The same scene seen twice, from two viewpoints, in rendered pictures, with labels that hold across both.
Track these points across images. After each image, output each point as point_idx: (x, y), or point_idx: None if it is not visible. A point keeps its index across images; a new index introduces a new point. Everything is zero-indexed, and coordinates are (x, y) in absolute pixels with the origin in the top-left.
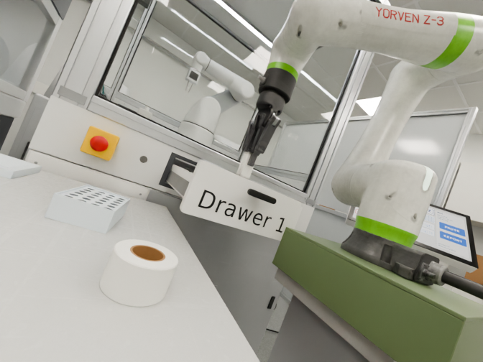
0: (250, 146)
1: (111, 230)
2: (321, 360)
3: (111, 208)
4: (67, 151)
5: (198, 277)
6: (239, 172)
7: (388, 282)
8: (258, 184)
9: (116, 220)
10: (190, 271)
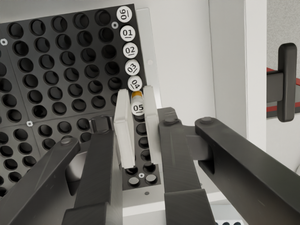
0: (119, 174)
1: (227, 203)
2: None
3: (234, 223)
4: None
5: (293, 127)
6: (132, 122)
7: None
8: (265, 96)
9: (214, 208)
10: (284, 134)
